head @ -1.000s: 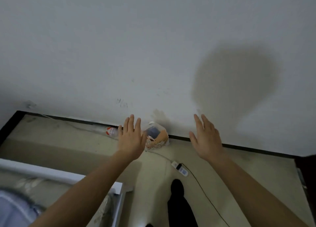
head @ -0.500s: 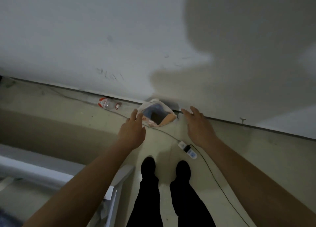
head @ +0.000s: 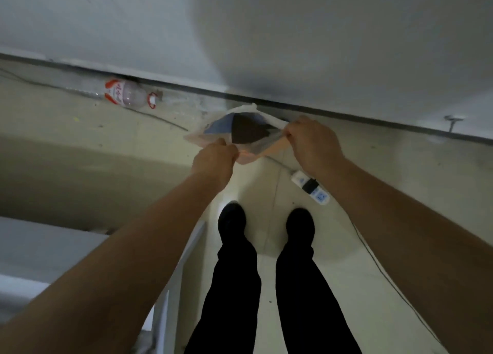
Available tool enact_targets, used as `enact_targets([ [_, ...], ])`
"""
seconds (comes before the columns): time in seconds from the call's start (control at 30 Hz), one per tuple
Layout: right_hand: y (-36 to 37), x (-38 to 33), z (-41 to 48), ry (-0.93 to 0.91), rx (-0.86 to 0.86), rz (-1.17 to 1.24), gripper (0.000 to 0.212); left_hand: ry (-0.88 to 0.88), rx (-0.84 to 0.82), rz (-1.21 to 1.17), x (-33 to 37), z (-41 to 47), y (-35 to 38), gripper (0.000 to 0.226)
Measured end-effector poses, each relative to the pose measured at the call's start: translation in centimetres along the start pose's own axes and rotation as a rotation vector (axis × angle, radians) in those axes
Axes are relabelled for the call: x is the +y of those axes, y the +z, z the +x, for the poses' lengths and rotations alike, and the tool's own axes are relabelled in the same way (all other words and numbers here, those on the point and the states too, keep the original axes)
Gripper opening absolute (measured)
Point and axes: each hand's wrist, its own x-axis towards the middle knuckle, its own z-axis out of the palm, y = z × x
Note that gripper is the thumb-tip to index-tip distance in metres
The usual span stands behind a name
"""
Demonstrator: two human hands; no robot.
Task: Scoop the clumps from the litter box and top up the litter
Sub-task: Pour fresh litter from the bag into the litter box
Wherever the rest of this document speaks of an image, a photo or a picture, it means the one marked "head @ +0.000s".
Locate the black power strip cable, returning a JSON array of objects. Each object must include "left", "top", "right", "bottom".
[{"left": 347, "top": 215, "right": 449, "bottom": 348}]

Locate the clear plastic bottle red label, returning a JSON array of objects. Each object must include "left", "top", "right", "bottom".
[{"left": 65, "top": 78, "right": 159, "bottom": 110}]

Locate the person's right hand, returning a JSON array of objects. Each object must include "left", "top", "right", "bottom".
[{"left": 284, "top": 115, "right": 347, "bottom": 181}]

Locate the person's trouser leg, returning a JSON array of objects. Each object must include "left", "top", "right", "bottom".
[
  {"left": 184, "top": 232, "right": 262, "bottom": 354},
  {"left": 275, "top": 240, "right": 363, "bottom": 354}
]

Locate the person's right forearm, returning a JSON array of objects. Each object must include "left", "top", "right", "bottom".
[{"left": 317, "top": 160, "right": 493, "bottom": 354}]

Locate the person's left forearm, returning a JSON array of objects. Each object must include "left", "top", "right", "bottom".
[{"left": 0, "top": 172, "right": 229, "bottom": 354}]

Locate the person's right trouser leg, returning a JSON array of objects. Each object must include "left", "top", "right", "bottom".
[{"left": 275, "top": 240, "right": 363, "bottom": 354}]

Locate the person's left hand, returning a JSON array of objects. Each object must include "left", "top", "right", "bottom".
[{"left": 191, "top": 137, "right": 240, "bottom": 193}]

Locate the dark brown item in bag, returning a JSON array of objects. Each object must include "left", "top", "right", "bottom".
[{"left": 231, "top": 113, "right": 279, "bottom": 145}]

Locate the metal wall hook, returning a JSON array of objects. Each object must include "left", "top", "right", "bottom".
[{"left": 443, "top": 114, "right": 467, "bottom": 133}]

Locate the blue item in bag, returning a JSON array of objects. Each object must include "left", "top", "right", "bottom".
[{"left": 204, "top": 115, "right": 235, "bottom": 135}]

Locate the person's right black shoe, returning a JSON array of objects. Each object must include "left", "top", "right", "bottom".
[{"left": 285, "top": 208, "right": 316, "bottom": 252}]

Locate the translucent plastic bag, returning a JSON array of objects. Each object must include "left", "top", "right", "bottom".
[{"left": 184, "top": 103, "right": 290, "bottom": 166}]

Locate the person's left trouser leg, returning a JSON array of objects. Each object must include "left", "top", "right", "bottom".
[{"left": 184, "top": 232, "right": 262, "bottom": 354}]

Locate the person's black shoe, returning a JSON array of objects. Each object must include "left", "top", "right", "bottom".
[
  {"left": 285, "top": 208, "right": 316, "bottom": 252},
  {"left": 217, "top": 201, "right": 247, "bottom": 244}
]

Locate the person's left black shoe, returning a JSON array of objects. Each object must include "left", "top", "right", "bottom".
[{"left": 217, "top": 201, "right": 247, "bottom": 244}]

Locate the white power strip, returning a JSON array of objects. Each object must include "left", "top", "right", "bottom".
[{"left": 290, "top": 170, "right": 331, "bottom": 206}]

